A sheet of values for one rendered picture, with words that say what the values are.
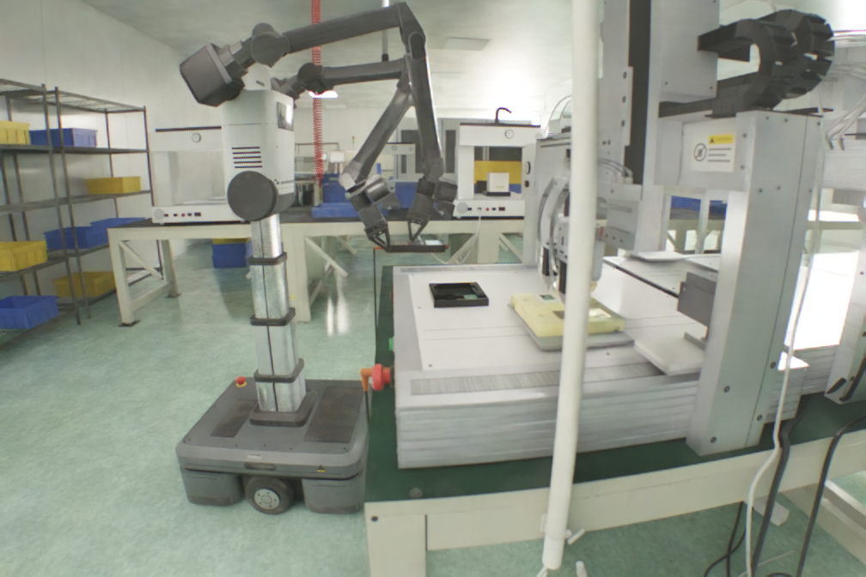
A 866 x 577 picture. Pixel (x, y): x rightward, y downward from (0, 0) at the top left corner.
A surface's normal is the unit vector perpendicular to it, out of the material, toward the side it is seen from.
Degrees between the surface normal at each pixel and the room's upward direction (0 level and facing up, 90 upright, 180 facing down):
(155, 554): 0
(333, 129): 90
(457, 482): 0
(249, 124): 90
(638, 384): 0
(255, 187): 90
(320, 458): 45
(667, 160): 90
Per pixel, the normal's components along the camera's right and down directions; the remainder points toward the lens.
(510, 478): 0.00, -0.98
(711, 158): -0.99, 0.02
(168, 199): 0.10, 0.21
